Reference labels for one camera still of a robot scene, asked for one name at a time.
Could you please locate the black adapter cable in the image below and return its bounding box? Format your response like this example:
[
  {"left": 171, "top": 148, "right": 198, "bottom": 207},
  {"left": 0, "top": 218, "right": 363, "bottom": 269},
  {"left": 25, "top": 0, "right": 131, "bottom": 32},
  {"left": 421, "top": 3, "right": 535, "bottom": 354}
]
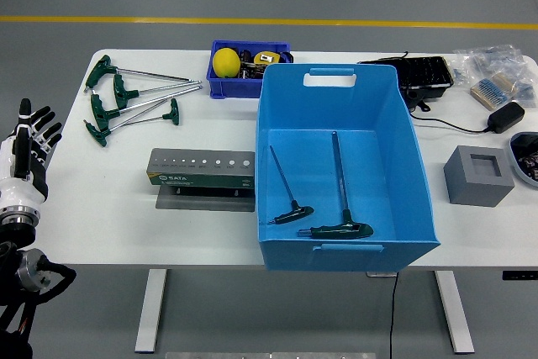
[{"left": 408, "top": 111, "right": 491, "bottom": 133}]

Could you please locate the dark blue plastic bin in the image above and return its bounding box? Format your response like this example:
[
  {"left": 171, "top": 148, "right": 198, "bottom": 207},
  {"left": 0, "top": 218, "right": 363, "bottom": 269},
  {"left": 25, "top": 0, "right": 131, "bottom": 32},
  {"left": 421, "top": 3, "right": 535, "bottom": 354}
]
[{"left": 205, "top": 40, "right": 292, "bottom": 100}]

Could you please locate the beige component strip pack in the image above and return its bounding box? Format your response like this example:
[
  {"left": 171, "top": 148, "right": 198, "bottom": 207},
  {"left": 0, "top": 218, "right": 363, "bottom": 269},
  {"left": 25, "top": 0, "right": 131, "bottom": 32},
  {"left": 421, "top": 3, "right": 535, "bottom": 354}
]
[{"left": 469, "top": 71, "right": 520, "bottom": 110}]

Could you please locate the grey green hex key holder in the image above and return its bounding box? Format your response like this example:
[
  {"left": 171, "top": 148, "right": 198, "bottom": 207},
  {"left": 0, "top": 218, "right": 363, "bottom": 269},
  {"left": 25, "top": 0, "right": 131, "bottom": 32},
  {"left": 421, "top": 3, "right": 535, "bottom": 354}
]
[{"left": 145, "top": 147, "right": 256, "bottom": 213}]

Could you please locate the black table control panel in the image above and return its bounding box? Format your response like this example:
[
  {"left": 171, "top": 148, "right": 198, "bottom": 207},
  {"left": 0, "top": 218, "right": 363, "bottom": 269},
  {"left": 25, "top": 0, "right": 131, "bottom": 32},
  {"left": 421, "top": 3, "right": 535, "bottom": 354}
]
[{"left": 501, "top": 269, "right": 538, "bottom": 281}]

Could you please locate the black power adapter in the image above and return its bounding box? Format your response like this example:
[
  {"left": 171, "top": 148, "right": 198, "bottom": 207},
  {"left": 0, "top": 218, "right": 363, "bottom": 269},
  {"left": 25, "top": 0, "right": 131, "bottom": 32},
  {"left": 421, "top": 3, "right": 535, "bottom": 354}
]
[{"left": 486, "top": 101, "right": 525, "bottom": 134}]

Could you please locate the black hanging cable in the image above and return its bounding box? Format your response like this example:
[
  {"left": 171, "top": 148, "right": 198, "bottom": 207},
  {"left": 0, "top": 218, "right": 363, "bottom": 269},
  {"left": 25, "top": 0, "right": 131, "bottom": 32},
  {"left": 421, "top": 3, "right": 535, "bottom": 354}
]
[{"left": 388, "top": 272, "right": 399, "bottom": 359}]

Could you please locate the light blue plastic box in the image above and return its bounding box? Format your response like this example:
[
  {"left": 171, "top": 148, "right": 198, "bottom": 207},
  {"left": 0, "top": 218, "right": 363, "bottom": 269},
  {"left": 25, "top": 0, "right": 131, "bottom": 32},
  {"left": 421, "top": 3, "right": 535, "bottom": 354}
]
[{"left": 255, "top": 62, "right": 441, "bottom": 272}]

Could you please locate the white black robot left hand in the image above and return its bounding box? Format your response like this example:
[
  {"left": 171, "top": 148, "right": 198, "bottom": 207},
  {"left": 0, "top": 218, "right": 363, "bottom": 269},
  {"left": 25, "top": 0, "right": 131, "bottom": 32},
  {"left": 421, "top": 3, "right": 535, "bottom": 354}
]
[{"left": 0, "top": 98, "right": 64, "bottom": 209}]

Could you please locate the yellow tape measure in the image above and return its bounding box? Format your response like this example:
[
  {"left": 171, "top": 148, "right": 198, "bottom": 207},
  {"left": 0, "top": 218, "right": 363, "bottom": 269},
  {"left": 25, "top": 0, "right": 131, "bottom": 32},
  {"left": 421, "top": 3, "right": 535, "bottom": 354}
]
[{"left": 252, "top": 50, "right": 282, "bottom": 70}]

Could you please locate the round grey tray with parts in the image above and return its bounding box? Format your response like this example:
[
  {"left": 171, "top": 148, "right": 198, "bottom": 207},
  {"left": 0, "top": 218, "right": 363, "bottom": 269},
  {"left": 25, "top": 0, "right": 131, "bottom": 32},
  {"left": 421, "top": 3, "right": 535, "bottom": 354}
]
[{"left": 507, "top": 130, "right": 538, "bottom": 187}]

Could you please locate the yellow lemon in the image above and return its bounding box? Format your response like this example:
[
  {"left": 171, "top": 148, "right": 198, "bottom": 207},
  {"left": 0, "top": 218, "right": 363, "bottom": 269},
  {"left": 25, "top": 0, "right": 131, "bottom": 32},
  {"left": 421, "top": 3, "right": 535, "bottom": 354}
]
[{"left": 211, "top": 47, "right": 241, "bottom": 79}]

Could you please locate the small green T-handle hex key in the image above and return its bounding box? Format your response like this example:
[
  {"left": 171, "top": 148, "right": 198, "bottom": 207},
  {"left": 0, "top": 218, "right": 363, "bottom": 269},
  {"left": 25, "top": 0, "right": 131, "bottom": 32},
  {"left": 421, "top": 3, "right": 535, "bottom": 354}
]
[
  {"left": 124, "top": 98, "right": 182, "bottom": 127},
  {"left": 267, "top": 145, "right": 316, "bottom": 226}
]

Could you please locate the grey cube with recess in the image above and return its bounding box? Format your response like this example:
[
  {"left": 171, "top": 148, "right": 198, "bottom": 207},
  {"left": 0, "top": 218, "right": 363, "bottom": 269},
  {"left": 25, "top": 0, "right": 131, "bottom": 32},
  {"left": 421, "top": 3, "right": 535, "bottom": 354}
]
[{"left": 443, "top": 144, "right": 515, "bottom": 208}]

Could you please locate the black flat case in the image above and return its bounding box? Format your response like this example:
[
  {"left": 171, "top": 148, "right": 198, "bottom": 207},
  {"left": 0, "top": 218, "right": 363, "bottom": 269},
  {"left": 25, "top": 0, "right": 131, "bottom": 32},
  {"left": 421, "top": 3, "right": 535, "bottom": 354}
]
[{"left": 356, "top": 55, "right": 455, "bottom": 102}]

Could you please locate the clear bag of blue parts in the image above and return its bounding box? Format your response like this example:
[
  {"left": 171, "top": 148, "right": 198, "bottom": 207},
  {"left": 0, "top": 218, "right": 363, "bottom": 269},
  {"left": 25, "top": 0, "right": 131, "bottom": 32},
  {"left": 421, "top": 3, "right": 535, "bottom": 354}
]
[
  {"left": 452, "top": 42, "right": 533, "bottom": 82},
  {"left": 510, "top": 75, "right": 538, "bottom": 103}
]

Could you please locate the white table leg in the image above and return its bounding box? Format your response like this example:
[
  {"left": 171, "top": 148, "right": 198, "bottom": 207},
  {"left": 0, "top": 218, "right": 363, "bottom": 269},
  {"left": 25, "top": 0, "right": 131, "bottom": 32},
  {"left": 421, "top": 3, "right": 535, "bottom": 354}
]
[
  {"left": 134, "top": 268, "right": 168, "bottom": 354},
  {"left": 435, "top": 269, "right": 475, "bottom": 355}
]

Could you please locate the thick green T-handle hex key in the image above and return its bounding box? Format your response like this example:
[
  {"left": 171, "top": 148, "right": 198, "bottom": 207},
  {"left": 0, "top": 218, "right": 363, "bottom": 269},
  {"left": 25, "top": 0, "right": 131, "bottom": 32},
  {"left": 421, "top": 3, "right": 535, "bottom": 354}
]
[{"left": 297, "top": 130, "right": 375, "bottom": 240}]

